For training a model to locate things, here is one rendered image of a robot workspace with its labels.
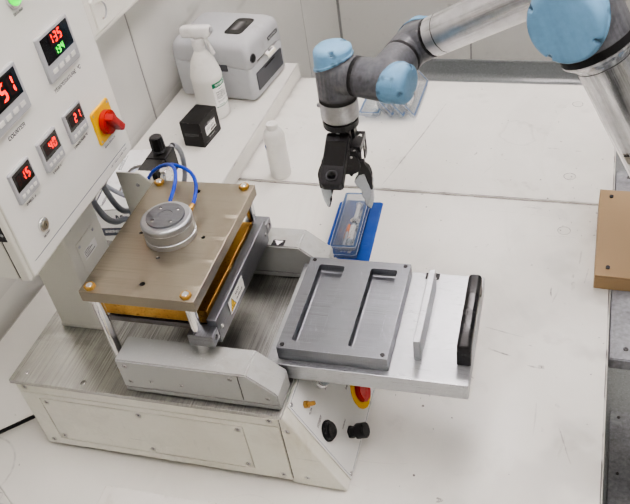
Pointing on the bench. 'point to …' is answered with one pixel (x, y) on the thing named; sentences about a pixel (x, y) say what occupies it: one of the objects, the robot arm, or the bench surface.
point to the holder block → (346, 313)
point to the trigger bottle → (205, 69)
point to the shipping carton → (141, 497)
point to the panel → (348, 408)
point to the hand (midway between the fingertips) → (348, 205)
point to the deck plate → (99, 362)
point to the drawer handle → (469, 320)
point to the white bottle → (276, 151)
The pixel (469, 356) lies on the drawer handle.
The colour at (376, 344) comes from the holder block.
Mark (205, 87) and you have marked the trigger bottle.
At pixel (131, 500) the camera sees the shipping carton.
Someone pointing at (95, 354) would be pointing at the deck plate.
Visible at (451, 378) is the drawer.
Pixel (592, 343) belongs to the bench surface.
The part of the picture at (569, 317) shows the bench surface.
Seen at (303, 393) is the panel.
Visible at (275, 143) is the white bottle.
